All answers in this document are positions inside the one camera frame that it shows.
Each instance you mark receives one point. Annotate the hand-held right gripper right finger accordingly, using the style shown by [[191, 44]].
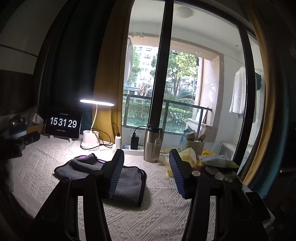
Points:
[[177, 173]]

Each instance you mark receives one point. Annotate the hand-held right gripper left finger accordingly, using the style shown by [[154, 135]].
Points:
[[117, 172]]

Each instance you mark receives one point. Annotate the grey towel with purple trim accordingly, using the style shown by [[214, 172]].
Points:
[[129, 183]]

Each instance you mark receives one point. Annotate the yellow tissue pack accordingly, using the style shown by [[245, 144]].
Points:
[[187, 160]]

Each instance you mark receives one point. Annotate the white power strip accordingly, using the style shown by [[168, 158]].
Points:
[[135, 151]]

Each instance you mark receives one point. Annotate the white charger block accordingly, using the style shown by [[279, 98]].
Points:
[[118, 141]]

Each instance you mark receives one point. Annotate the white perforated basket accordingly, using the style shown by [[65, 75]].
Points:
[[192, 146]]

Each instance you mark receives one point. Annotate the black power adapter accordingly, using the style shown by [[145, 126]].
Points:
[[134, 142]]

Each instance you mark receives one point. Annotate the stainless steel tumbler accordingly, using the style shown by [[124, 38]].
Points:
[[152, 143]]

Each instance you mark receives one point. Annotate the white plastic bag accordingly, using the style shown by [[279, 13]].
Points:
[[218, 161]]

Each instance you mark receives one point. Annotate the white textured table cloth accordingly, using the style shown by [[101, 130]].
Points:
[[143, 215]]

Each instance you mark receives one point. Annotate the tablet with clock display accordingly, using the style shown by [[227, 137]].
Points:
[[63, 123]]

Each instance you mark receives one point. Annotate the white air purifier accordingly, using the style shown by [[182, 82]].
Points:
[[227, 150]]

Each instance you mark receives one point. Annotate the balcony railing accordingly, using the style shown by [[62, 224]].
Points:
[[175, 109]]

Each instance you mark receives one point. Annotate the white desk lamp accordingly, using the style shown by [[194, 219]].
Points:
[[96, 102]]

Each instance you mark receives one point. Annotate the black phone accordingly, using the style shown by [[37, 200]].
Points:
[[259, 206]]

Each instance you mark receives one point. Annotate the dark green curtain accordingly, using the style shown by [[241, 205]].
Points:
[[62, 58]]

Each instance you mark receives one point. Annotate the yellow curtain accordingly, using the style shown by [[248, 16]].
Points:
[[108, 69]]

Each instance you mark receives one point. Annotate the white hanging shirt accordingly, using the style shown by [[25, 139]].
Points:
[[238, 90]]

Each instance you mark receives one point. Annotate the black window frame post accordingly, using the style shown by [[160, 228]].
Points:
[[160, 62]]

